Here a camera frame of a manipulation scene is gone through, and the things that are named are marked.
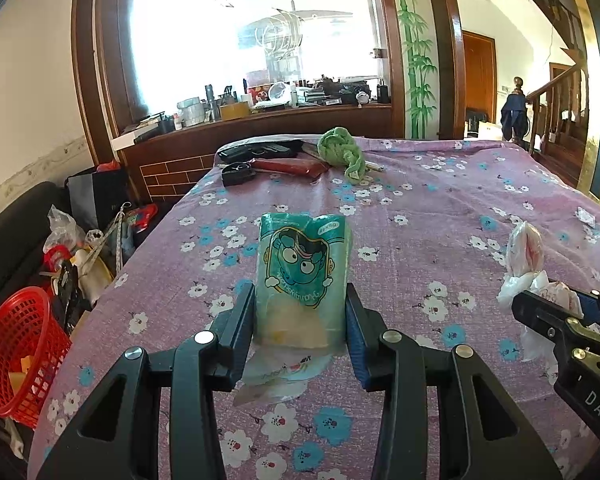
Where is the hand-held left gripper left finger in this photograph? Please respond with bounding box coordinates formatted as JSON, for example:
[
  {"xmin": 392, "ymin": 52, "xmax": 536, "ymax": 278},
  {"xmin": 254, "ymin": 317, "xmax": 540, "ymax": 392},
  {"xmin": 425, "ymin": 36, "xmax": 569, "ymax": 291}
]
[{"xmin": 35, "ymin": 282, "xmax": 257, "ymax": 480}]

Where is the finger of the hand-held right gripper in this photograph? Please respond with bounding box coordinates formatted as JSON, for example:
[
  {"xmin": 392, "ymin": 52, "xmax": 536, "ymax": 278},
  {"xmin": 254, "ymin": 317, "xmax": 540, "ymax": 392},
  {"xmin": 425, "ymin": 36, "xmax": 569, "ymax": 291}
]
[
  {"xmin": 577, "ymin": 287, "xmax": 600, "ymax": 338},
  {"xmin": 511, "ymin": 289, "xmax": 600, "ymax": 368}
]

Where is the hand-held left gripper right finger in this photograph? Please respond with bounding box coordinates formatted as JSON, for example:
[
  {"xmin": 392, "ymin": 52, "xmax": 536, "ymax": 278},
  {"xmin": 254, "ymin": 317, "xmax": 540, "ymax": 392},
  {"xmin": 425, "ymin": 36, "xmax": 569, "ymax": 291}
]
[{"xmin": 345, "ymin": 284, "xmax": 563, "ymax": 480}]

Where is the white plastic bag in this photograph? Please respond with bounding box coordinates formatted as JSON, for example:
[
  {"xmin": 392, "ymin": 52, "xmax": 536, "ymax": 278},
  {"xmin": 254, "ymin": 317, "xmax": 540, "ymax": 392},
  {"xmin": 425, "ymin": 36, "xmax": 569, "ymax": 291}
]
[{"xmin": 496, "ymin": 220, "xmax": 588, "ymax": 363}]

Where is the teal cartoon packet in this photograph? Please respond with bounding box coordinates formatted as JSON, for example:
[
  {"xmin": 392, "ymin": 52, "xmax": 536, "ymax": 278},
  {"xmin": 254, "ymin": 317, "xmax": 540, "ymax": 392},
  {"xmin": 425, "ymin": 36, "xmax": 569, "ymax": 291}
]
[{"xmin": 232, "ymin": 211, "xmax": 353, "ymax": 408}]

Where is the red plastic basket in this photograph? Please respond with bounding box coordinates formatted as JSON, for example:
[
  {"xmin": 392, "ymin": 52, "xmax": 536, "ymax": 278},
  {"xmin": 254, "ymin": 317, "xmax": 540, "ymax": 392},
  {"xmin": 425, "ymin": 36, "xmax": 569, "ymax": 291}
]
[{"xmin": 0, "ymin": 286, "xmax": 73, "ymax": 418}]

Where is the pink floral tablecloth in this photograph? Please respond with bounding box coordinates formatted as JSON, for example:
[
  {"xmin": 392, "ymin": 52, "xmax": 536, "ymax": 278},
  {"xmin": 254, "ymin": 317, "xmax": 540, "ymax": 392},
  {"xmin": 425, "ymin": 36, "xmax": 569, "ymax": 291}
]
[{"xmin": 27, "ymin": 135, "xmax": 600, "ymax": 480}]

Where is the small black box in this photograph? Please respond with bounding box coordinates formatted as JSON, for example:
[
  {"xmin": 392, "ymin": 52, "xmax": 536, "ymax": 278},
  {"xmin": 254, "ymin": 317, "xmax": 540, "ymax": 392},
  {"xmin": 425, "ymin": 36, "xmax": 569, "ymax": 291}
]
[{"xmin": 221, "ymin": 162, "xmax": 256, "ymax": 187}]

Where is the red pouch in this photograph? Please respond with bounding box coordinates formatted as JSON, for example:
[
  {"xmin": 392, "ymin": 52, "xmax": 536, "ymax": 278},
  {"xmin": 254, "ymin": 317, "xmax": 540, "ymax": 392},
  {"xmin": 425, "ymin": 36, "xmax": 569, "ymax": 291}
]
[{"xmin": 250, "ymin": 157, "xmax": 331, "ymax": 179}]

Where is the black case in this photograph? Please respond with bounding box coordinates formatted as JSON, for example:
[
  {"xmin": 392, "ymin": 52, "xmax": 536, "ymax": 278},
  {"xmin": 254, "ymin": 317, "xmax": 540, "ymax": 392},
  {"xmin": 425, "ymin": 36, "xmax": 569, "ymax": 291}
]
[{"xmin": 217, "ymin": 140, "xmax": 303, "ymax": 163}]

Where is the black paper bag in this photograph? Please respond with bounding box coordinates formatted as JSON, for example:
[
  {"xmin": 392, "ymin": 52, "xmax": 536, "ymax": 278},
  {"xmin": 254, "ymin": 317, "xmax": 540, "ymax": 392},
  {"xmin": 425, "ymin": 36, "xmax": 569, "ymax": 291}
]
[{"xmin": 65, "ymin": 167, "xmax": 131, "ymax": 231}]

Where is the green knitted cloth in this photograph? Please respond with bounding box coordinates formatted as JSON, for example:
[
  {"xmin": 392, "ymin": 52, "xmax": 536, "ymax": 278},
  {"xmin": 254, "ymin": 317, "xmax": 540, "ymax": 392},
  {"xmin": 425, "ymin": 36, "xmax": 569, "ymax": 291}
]
[{"xmin": 317, "ymin": 127, "xmax": 366, "ymax": 181}]

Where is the dark blue jacket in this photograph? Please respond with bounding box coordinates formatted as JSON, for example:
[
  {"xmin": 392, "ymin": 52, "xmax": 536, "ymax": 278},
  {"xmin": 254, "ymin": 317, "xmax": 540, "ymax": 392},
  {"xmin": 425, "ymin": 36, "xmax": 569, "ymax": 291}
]
[{"xmin": 500, "ymin": 91, "xmax": 528, "ymax": 143}]

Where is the wooden stair railing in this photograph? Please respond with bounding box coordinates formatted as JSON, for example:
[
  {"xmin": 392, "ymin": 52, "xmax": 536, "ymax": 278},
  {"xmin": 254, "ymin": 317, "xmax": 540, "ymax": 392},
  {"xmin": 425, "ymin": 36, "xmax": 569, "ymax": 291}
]
[{"xmin": 525, "ymin": 60, "xmax": 588, "ymax": 171}]

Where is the clear plastic bag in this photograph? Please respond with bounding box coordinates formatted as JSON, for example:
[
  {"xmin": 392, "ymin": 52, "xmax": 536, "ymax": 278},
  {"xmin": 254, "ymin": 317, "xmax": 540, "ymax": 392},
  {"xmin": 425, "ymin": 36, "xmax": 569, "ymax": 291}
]
[{"xmin": 42, "ymin": 205, "xmax": 88, "ymax": 253}]

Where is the yellow box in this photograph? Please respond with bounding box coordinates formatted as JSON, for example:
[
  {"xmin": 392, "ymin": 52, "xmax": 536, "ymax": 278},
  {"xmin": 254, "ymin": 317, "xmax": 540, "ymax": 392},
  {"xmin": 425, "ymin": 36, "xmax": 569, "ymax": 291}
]
[{"xmin": 220, "ymin": 102, "xmax": 251, "ymax": 121}]

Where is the wooden door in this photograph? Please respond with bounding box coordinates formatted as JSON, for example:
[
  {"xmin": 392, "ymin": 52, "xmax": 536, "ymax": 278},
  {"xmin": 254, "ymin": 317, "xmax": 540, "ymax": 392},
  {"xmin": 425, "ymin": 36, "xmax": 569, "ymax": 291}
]
[{"xmin": 462, "ymin": 30, "xmax": 498, "ymax": 136}]

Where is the black sofa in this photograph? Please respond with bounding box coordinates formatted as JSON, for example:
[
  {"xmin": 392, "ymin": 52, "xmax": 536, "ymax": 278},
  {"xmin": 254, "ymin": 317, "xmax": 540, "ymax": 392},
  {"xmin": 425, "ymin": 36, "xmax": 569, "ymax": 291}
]
[{"xmin": 0, "ymin": 180, "xmax": 76, "ymax": 321}]

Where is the bamboo wall painting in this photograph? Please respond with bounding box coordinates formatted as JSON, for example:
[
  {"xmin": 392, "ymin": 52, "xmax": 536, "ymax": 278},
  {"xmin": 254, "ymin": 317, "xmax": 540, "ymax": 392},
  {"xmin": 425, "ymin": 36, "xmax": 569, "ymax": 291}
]
[{"xmin": 387, "ymin": 0, "xmax": 438, "ymax": 138}]

